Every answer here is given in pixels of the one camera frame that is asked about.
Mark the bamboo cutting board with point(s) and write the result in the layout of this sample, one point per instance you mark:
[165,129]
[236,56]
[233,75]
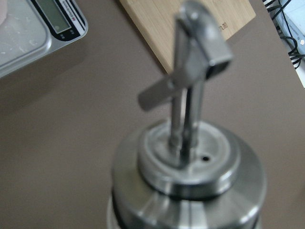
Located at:
[155,21]

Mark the clear glass sauce bottle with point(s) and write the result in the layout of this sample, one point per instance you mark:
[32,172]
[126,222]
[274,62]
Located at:
[186,173]

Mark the silver digital kitchen scale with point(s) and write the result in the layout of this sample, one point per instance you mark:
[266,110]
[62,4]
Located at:
[32,29]

